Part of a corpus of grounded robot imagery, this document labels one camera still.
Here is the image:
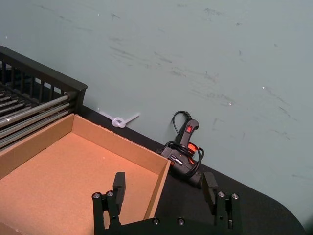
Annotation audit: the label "black corded tool, red switch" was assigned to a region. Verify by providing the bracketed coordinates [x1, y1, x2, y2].
[160, 110, 205, 189]

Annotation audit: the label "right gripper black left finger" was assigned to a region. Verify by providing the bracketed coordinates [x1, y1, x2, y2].
[92, 172, 126, 235]

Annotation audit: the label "black table cloth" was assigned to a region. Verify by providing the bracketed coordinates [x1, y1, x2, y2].
[79, 104, 308, 235]

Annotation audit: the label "shallow brown cardboard tray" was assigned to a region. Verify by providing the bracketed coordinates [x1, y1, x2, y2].
[0, 113, 172, 235]

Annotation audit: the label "plain pale wall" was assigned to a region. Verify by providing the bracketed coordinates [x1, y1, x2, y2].
[0, 0, 313, 228]

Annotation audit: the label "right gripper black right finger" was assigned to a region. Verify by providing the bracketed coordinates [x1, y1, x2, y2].
[202, 171, 243, 234]

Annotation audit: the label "white three-armed plastic piece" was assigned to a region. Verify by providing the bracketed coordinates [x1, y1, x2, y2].
[99, 110, 141, 129]

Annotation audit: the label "black rack with steel bars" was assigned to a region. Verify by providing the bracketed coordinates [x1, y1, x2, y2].
[0, 45, 88, 150]

